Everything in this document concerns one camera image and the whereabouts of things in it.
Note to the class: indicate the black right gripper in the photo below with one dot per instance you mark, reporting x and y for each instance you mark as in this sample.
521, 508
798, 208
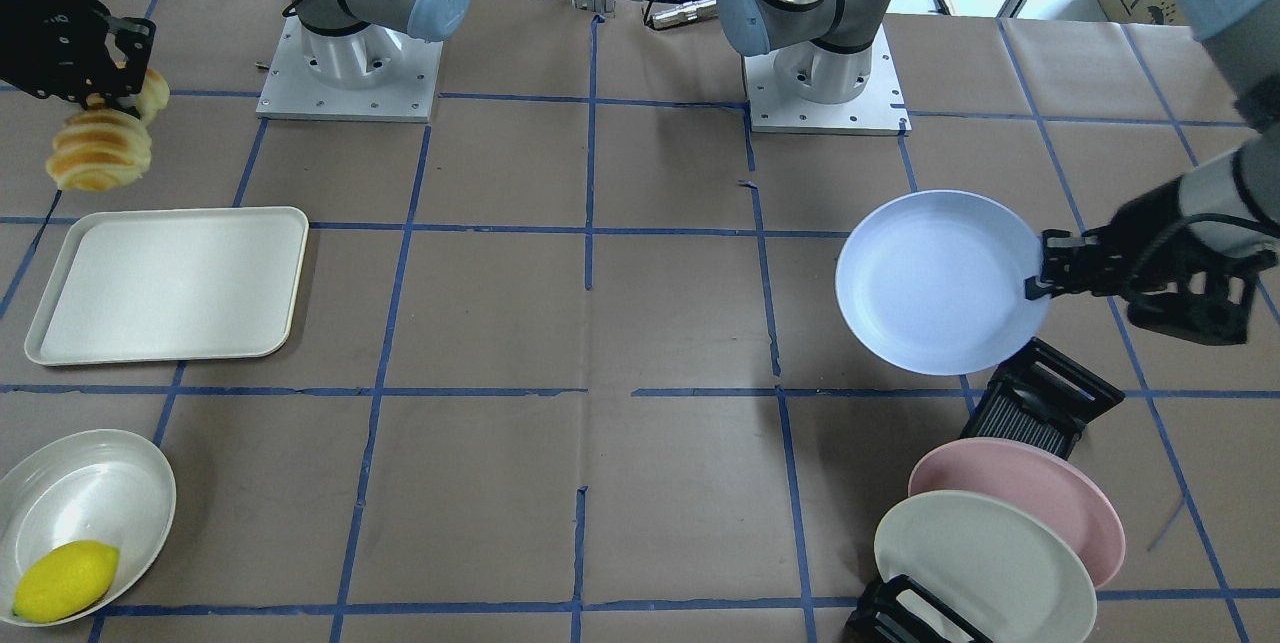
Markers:
48, 35

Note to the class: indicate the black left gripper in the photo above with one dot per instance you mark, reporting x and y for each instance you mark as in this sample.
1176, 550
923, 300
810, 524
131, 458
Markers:
1143, 241

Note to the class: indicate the blue plate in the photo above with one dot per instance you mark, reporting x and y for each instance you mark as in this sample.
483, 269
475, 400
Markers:
934, 282

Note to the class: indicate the orange swirled bread roll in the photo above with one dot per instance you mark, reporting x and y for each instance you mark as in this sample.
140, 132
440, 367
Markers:
103, 148

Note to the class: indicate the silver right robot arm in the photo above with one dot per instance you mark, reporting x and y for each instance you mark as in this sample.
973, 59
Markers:
425, 20

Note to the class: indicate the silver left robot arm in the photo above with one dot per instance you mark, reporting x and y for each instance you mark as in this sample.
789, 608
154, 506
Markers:
1239, 35

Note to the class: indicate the pink plate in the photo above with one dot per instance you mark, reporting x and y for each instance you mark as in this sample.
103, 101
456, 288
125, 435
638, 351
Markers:
1049, 488

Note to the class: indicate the cream plate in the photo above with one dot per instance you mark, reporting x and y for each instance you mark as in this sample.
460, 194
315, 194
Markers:
1005, 572

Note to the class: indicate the white round plate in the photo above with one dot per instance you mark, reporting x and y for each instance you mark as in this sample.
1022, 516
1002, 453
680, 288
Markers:
107, 486

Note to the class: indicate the black dish rack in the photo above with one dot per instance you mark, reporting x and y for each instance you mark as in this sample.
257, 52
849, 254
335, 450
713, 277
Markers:
1039, 397

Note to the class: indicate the white rectangular tray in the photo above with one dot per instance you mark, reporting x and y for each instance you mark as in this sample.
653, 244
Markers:
171, 285

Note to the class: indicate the yellow lemon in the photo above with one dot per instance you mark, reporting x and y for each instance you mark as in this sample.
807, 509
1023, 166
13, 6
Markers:
67, 580

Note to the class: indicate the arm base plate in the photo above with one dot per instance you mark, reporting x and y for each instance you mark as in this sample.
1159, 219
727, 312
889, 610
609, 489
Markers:
372, 75
807, 90

